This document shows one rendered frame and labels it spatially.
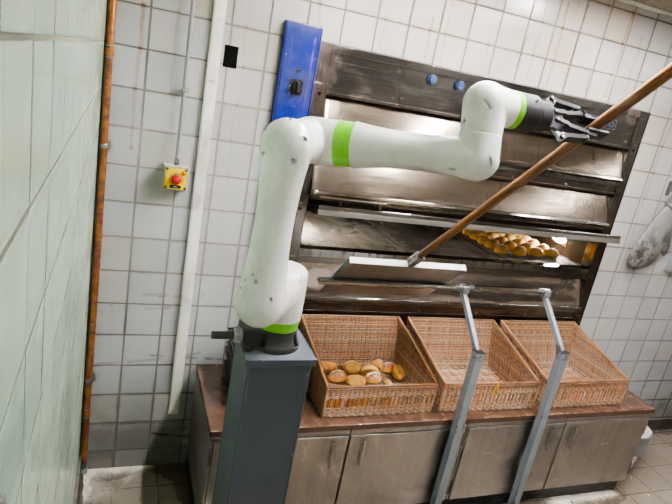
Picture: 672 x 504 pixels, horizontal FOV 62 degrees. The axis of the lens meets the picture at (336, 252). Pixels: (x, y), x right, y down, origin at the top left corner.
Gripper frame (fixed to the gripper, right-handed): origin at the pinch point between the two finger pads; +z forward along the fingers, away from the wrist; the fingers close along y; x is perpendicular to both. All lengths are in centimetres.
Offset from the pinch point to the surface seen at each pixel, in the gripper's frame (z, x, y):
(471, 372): 36, -120, 42
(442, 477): 37, -156, 84
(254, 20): -68, -81, -92
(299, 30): -50, -79, -90
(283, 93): -52, -96, -71
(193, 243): -81, -143, -20
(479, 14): 33, -65, -111
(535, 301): 115, -155, -5
